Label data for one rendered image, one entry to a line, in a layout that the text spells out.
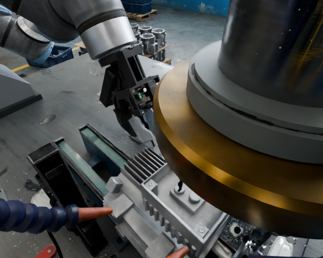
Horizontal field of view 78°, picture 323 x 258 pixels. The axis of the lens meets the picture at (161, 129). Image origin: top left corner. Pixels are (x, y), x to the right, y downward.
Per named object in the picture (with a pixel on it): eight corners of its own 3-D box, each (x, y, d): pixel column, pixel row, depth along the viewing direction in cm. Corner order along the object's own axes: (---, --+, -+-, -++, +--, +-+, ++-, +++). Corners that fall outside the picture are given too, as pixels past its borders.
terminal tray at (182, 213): (232, 212, 35) (244, 190, 30) (195, 262, 29) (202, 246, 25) (180, 171, 41) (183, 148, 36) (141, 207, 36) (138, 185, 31)
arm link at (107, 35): (73, 41, 37) (116, 29, 42) (86, 67, 38) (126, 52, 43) (91, 23, 30) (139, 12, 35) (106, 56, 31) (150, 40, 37)
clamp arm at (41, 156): (105, 236, 39) (62, 151, 22) (92, 249, 38) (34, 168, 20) (96, 224, 41) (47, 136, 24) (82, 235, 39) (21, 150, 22)
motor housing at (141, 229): (226, 228, 48) (250, 185, 35) (172, 303, 38) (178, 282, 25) (165, 177, 58) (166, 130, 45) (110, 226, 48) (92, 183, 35)
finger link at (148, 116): (167, 150, 42) (150, 110, 39) (150, 147, 46) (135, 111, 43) (177, 142, 43) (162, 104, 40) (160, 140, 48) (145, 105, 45)
